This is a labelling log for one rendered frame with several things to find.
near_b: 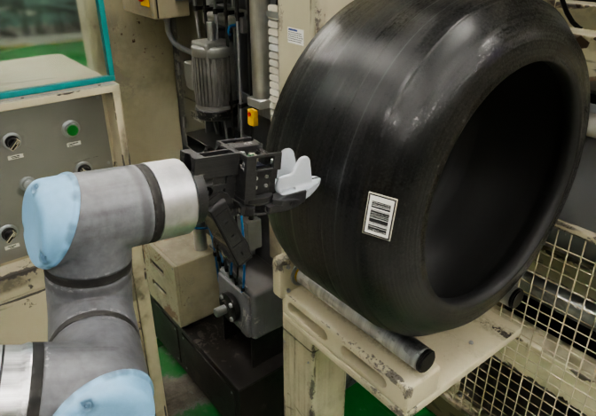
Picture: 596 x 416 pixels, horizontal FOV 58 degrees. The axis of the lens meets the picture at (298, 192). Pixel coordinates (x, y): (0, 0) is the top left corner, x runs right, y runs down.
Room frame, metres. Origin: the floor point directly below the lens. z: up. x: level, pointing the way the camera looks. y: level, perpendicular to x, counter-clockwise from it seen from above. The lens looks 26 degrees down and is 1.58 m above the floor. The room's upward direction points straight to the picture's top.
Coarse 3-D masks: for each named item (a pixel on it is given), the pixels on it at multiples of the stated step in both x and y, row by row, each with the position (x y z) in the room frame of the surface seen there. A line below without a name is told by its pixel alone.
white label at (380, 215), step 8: (368, 200) 0.64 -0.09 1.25; (376, 200) 0.63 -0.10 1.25; (384, 200) 0.63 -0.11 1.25; (392, 200) 0.62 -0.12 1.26; (368, 208) 0.64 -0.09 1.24; (376, 208) 0.63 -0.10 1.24; (384, 208) 0.63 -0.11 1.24; (392, 208) 0.62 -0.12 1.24; (368, 216) 0.63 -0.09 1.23; (376, 216) 0.63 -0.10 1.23; (384, 216) 0.62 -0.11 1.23; (392, 216) 0.62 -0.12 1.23; (368, 224) 0.63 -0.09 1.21; (376, 224) 0.63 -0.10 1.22; (384, 224) 0.62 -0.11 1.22; (392, 224) 0.62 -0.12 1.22; (368, 232) 0.63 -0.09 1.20; (376, 232) 0.63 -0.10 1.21; (384, 232) 0.62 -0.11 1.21
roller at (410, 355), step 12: (300, 276) 0.95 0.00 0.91; (312, 288) 0.91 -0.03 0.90; (324, 300) 0.89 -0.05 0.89; (336, 300) 0.86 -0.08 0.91; (348, 312) 0.83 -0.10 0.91; (360, 324) 0.80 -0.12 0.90; (372, 324) 0.79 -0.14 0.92; (372, 336) 0.78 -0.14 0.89; (384, 336) 0.76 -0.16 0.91; (396, 336) 0.75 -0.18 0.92; (408, 336) 0.75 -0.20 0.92; (396, 348) 0.73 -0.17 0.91; (408, 348) 0.72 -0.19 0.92; (420, 348) 0.72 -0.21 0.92; (408, 360) 0.71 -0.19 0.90; (420, 360) 0.70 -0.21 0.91; (432, 360) 0.71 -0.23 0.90; (420, 372) 0.70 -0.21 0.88
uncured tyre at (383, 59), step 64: (384, 0) 0.88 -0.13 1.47; (448, 0) 0.81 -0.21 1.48; (512, 0) 0.81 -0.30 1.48; (320, 64) 0.81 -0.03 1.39; (384, 64) 0.73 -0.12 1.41; (448, 64) 0.71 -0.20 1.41; (512, 64) 0.75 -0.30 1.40; (576, 64) 0.88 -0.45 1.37; (320, 128) 0.73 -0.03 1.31; (384, 128) 0.67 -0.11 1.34; (448, 128) 0.68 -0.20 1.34; (512, 128) 1.09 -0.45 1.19; (576, 128) 0.91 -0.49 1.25; (320, 192) 0.69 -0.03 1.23; (384, 192) 0.64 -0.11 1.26; (448, 192) 1.12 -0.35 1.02; (512, 192) 1.04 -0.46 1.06; (320, 256) 0.70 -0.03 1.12; (384, 256) 0.63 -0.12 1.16; (448, 256) 0.99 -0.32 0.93; (512, 256) 0.87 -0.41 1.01; (384, 320) 0.67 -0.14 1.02; (448, 320) 0.72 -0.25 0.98
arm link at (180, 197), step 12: (156, 168) 0.54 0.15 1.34; (168, 168) 0.55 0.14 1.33; (180, 168) 0.55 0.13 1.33; (168, 180) 0.53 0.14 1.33; (180, 180) 0.54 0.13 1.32; (192, 180) 0.55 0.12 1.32; (168, 192) 0.52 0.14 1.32; (180, 192) 0.53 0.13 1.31; (192, 192) 0.54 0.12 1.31; (168, 204) 0.51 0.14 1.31; (180, 204) 0.52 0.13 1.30; (192, 204) 0.53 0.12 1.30; (168, 216) 0.51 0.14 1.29; (180, 216) 0.52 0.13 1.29; (192, 216) 0.53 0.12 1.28; (168, 228) 0.51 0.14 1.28; (180, 228) 0.52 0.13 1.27; (192, 228) 0.54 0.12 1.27
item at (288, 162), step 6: (282, 150) 0.69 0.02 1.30; (288, 150) 0.69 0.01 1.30; (282, 156) 0.68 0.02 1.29; (288, 156) 0.69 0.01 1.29; (282, 162) 0.68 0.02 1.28; (288, 162) 0.69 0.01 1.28; (294, 162) 0.70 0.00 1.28; (282, 168) 0.68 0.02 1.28; (288, 168) 0.69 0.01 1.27; (282, 174) 0.68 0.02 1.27; (276, 180) 0.67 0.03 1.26
